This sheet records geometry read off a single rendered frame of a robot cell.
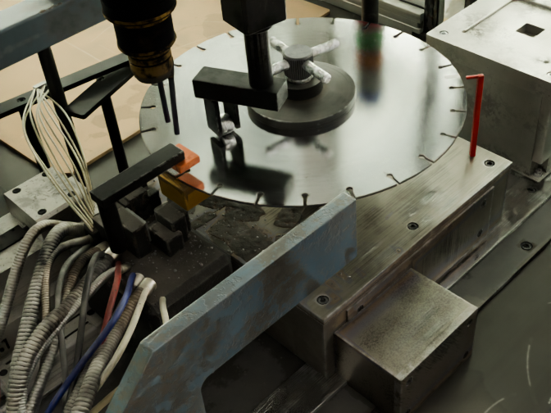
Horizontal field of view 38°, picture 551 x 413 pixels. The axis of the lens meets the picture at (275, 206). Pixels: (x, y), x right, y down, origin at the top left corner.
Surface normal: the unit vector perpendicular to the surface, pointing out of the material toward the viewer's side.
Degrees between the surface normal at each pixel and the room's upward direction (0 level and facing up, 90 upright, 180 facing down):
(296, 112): 5
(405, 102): 0
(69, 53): 0
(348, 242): 90
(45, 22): 90
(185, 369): 90
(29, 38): 90
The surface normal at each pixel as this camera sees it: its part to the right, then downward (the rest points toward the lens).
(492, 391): -0.07, -0.74
